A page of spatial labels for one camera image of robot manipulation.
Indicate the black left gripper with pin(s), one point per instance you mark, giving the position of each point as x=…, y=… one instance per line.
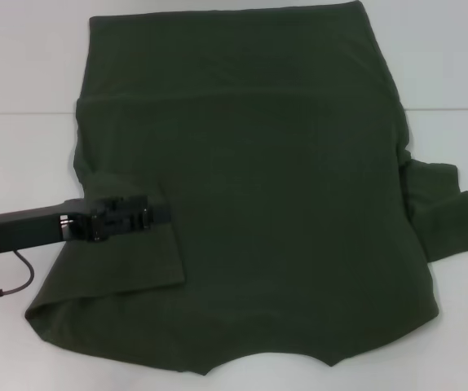
x=30, y=228

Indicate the dark green shirt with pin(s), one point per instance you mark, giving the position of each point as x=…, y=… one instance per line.
x=258, y=171

